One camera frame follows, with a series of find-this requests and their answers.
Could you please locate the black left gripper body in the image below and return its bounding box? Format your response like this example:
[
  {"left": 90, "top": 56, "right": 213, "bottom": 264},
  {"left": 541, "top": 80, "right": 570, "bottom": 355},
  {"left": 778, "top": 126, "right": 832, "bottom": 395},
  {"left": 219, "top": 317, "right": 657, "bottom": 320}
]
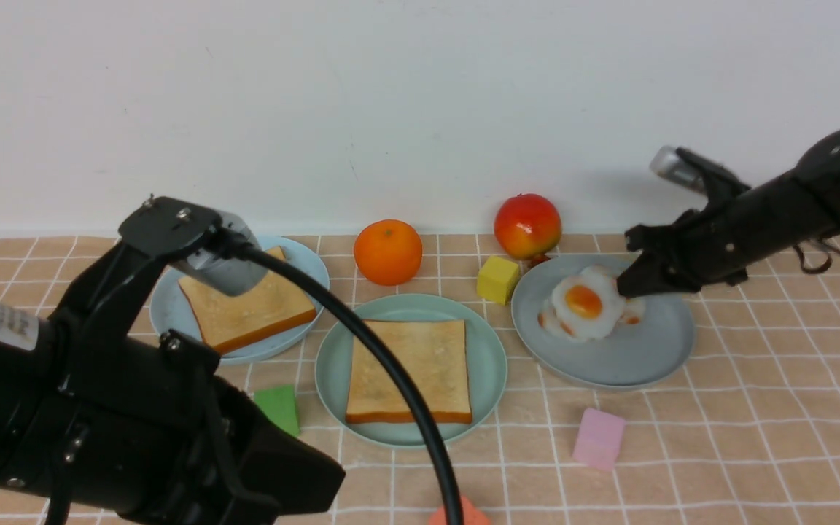
[{"left": 0, "top": 333, "right": 346, "bottom": 524}]

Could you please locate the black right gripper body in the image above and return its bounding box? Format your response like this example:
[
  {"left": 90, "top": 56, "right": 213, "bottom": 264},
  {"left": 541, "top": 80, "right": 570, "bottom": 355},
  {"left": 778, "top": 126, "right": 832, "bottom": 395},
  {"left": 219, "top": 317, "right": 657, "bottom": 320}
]
[{"left": 664, "top": 171, "right": 829, "bottom": 289}]

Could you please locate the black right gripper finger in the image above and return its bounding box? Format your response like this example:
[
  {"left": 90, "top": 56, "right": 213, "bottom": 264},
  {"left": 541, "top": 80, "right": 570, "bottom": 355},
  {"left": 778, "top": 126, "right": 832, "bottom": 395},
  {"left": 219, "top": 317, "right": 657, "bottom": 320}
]
[
  {"left": 616, "top": 252, "right": 691, "bottom": 298},
  {"left": 624, "top": 224, "right": 683, "bottom": 256}
]

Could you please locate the fried egg with large white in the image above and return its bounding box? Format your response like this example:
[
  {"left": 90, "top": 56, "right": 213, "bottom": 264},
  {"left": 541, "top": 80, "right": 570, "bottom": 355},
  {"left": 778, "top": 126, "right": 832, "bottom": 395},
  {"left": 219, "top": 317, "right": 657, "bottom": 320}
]
[{"left": 550, "top": 271, "right": 626, "bottom": 341}]

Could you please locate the toast slice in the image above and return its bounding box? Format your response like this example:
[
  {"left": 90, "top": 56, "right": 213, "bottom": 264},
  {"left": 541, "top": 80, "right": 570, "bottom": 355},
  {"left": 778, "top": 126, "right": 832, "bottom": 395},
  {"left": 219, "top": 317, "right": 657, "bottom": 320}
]
[
  {"left": 178, "top": 272, "right": 317, "bottom": 355},
  {"left": 346, "top": 319, "right": 473, "bottom": 424}
]

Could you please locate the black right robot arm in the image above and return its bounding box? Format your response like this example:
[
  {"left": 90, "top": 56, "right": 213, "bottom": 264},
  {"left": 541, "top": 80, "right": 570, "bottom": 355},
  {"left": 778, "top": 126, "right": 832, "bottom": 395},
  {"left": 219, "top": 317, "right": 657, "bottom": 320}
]
[{"left": 617, "top": 130, "right": 840, "bottom": 298}]

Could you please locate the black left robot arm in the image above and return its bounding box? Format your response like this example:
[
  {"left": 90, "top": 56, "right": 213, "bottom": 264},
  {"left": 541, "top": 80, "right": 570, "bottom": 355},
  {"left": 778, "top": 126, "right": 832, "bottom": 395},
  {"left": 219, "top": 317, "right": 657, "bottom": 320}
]
[{"left": 0, "top": 303, "right": 346, "bottom": 524}]

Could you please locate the fried egg rear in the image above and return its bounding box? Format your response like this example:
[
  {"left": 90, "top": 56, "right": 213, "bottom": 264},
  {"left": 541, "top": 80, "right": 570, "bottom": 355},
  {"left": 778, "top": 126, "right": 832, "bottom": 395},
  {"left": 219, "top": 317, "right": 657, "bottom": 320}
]
[{"left": 618, "top": 297, "right": 646, "bottom": 326}]

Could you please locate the grey plate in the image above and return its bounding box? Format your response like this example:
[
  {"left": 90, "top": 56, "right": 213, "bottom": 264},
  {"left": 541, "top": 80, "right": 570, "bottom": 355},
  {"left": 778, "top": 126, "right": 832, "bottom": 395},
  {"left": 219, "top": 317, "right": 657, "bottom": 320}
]
[{"left": 511, "top": 254, "right": 696, "bottom": 391}]

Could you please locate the green cube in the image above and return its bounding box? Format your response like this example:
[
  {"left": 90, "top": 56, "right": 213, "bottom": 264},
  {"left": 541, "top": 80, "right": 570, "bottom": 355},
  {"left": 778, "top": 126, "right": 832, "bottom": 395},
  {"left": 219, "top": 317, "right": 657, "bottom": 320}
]
[{"left": 252, "top": 384, "right": 301, "bottom": 438}]

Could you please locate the red yellow apple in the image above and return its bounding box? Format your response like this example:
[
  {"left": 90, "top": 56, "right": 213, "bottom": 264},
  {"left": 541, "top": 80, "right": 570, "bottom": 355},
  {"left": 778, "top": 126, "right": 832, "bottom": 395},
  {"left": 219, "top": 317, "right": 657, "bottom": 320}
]
[{"left": 493, "top": 193, "right": 562, "bottom": 266}]

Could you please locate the yellow cube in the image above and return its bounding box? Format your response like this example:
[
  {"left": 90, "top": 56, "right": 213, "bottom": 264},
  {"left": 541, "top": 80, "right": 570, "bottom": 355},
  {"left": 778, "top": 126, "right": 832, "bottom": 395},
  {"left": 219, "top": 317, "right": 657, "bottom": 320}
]
[{"left": 476, "top": 255, "right": 521, "bottom": 306}]

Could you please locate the pink cube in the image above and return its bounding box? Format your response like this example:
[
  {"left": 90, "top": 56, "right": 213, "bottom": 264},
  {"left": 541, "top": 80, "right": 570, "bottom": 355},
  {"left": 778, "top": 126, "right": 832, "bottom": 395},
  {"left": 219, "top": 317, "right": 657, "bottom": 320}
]
[{"left": 572, "top": 408, "right": 626, "bottom": 472}]

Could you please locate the teal green plate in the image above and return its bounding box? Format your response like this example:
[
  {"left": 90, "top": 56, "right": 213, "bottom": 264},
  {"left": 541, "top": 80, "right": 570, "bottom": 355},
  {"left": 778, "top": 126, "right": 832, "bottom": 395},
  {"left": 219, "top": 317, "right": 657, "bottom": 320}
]
[{"left": 314, "top": 295, "right": 509, "bottom": 449}]

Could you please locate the orange fruit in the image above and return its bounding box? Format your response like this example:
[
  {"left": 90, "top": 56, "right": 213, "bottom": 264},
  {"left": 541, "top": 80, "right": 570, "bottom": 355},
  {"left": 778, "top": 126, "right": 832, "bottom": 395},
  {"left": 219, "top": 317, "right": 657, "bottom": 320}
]
[{"left": 353, "top": 219, "right": 423, "bottom": 287}]

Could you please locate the orange red cube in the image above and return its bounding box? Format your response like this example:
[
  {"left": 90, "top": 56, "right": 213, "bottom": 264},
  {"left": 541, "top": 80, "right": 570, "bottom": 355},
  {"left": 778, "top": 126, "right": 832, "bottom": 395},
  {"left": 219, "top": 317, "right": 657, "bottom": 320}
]
[{"left": 427, "top": 495, "right": 492, "bottom": 525}]

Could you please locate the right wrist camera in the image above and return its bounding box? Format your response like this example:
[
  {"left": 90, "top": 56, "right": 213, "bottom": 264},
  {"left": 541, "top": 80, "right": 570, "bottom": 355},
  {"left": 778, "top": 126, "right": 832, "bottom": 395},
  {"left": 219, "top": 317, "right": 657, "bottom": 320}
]
[{"left": 650, "top": 146, "right": 751, "bottom": 209}]

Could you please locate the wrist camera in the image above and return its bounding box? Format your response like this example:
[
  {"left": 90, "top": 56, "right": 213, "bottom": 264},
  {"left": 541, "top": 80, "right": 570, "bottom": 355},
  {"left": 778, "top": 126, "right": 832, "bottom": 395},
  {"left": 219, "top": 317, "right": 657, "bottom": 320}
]
[
  {"left": 650, "top": 146, "right": 751, "bottom": 209},
  {"left": 119, "top": 196, "right": 268, "bottom": 297}
]

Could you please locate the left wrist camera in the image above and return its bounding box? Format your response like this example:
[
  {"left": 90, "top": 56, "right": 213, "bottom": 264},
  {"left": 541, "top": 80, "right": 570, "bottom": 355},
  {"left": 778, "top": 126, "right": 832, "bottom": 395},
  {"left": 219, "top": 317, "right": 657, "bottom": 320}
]
[{"left": 119, "top": 196, "right": 268, "bottom": 297}]

